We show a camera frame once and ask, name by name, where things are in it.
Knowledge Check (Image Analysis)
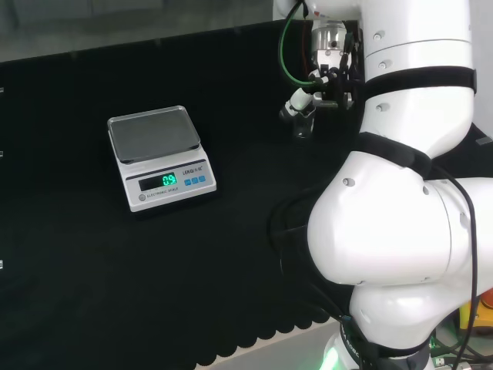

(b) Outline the green cable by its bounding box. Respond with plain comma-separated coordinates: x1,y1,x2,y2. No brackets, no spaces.
278,0,329,88

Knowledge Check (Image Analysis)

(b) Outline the white electronic balance steel pan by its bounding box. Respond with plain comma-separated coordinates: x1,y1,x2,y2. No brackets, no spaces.
106,105,218,214

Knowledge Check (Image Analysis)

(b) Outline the black cable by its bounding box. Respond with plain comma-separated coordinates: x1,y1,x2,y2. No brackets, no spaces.
423,165,479,370

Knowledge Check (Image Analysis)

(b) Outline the yellow stop button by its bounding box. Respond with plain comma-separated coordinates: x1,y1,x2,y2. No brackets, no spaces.
457,288,493,337

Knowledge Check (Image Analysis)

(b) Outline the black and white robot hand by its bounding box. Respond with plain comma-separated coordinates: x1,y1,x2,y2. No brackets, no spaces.
278,49,364,125

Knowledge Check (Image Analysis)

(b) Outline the black bench cloth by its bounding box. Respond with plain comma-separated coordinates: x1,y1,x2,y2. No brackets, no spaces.
0,18,493,370

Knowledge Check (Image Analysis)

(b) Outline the small clear glass beaker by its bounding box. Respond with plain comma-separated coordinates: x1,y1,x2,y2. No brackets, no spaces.
292,114,315,140

